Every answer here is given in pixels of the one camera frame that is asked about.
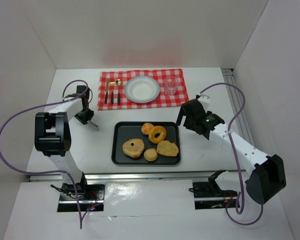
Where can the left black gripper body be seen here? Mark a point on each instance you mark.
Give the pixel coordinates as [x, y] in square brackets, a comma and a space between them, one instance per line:
[86, 117]

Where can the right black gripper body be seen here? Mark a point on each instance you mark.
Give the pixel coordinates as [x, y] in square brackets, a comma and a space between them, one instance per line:
[187, 117]

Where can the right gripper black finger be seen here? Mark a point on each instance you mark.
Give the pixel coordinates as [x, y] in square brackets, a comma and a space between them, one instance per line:
[180, 116]
[187, 123]

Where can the glazed ring donut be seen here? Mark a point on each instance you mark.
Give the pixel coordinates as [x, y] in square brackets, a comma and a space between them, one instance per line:
[157, 134]

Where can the speckled bread slice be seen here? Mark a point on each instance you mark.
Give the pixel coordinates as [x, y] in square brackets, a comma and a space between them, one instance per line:
[167, 148]

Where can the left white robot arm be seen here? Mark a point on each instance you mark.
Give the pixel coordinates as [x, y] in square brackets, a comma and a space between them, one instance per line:
[52, 137]

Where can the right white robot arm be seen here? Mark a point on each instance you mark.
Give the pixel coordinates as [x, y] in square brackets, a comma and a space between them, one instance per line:
[266, 174]

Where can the flat bread with hole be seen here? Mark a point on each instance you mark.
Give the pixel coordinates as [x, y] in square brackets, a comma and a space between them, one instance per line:
[133, 148]

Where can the red checkered cloth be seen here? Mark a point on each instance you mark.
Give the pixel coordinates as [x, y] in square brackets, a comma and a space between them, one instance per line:
[162, 101]

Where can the clear drinking glass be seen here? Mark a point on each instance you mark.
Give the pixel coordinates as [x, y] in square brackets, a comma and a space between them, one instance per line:
[170, 85]

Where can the black serving tray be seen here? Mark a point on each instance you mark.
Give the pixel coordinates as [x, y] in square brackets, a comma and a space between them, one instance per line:
[127, 130]

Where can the small round bun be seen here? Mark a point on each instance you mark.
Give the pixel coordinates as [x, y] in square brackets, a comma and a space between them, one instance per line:
[146, 128]

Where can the white round plate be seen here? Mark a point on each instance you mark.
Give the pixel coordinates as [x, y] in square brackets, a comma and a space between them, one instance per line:
[142, 89]

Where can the small round muffin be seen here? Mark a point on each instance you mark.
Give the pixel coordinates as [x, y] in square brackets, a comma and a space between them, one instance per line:
[150, 155]

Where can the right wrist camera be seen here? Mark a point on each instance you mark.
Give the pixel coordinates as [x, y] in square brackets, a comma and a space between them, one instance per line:
[204, 100]

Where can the gold spoon black handle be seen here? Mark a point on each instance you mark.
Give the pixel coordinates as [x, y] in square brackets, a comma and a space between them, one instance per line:
[118, 84]

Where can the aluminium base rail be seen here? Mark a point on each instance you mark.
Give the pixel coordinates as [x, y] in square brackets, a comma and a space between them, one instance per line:
[148, 176]

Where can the aluminium side rail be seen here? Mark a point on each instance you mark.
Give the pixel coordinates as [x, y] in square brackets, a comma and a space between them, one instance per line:
[240, 124]

